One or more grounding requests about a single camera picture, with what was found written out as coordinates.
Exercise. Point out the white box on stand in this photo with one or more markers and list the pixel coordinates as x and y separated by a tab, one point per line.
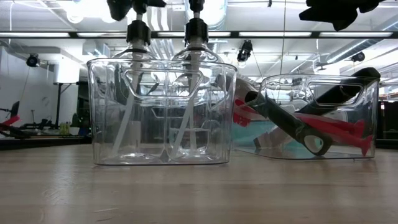
66	71

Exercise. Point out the black dish wand white head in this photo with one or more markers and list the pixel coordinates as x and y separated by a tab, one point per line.
339	91
280	118

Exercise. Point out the clear plastic bin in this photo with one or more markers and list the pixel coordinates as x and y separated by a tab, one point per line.
217	124
280	84

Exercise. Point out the red background object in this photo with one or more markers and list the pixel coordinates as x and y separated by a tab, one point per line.
11	120

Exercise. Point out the green background items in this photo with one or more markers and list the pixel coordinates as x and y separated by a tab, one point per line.
63	128

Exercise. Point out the black background table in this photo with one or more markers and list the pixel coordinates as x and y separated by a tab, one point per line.
46	141

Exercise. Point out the black ceiling camera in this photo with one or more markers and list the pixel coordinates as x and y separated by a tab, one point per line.
32	60
245	49
358	57

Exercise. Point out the black metal rig frame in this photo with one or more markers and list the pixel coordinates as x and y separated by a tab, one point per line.
315	34

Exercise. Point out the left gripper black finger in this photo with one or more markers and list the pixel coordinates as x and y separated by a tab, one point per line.
118	9

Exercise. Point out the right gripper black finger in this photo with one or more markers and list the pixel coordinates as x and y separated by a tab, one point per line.
332	15

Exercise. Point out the black stand post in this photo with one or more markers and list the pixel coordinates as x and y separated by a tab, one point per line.
58	104

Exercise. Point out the clear soap bottle black pump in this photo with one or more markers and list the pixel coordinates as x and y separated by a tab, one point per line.
138	31
196	29

